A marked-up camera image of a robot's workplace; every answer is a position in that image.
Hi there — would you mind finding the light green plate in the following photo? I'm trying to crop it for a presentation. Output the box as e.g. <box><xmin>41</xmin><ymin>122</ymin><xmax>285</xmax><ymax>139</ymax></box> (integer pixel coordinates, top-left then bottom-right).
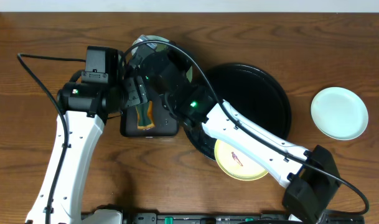
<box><xmin>310</xmin><ymin>86</ymin><xmax>368</xmax><ymax>141</ymax></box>
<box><xmin>133</xmin><ymin>35</ymin><xmax>193</xmax><ymax>82</ymax></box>

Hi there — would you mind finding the rectangular black tray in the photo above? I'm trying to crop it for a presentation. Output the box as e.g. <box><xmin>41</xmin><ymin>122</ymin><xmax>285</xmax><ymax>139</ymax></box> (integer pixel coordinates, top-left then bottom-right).
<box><xmin>119</xmin><ymin>61</ymin><xmax>180</xmax><ymax>138</ymax></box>

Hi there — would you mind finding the round black tray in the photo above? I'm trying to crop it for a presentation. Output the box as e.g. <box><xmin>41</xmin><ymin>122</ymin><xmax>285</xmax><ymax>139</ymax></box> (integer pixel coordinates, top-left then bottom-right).
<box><xmin>180</xmin><ymin>63</ymin><xmax>292</xmax><ymax>162</ymax></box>

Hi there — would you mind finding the yellow plate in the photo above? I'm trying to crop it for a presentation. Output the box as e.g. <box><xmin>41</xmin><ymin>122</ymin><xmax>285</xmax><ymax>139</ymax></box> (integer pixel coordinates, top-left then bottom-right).
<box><xmin>214</xmin><ymin>139</ymin><xmax>268</xmax><ymax>181</ymax></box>

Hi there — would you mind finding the orange green sponge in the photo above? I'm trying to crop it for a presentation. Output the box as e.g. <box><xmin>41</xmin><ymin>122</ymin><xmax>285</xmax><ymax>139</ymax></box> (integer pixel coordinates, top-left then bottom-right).
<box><xmin>136</xmin><ymin>101</ymin><xmax>155</xmax><ymax>130</ymax></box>

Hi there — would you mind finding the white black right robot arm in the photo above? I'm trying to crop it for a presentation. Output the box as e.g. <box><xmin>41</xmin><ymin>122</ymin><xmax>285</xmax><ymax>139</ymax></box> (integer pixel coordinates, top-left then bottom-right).
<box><xmin>130</xmin><ymin>50</ymin><xmax>341</xmax><ymax>223</ymax></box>

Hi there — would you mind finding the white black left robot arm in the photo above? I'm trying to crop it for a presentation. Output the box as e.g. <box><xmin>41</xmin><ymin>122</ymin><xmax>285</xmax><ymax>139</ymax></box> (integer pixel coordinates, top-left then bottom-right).
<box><xmin>25</xmin><ymin>75</ymin><xmax>147</xmax><ymax>223</ymax></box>

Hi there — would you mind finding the light green plate top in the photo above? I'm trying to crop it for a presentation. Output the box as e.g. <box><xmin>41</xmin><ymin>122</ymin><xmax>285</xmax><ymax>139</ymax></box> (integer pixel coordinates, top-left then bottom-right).
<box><xmin>310</xmin><ymin>86</ymin><xmax>368</xmax><ymax>141</ymax></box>

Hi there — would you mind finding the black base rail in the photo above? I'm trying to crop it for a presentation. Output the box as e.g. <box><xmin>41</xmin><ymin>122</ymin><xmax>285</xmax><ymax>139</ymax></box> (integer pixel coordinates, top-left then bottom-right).
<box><xmin>80</xmin><ymin>203</ymin><xmax>366</xmax><ymax>224</ymax></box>

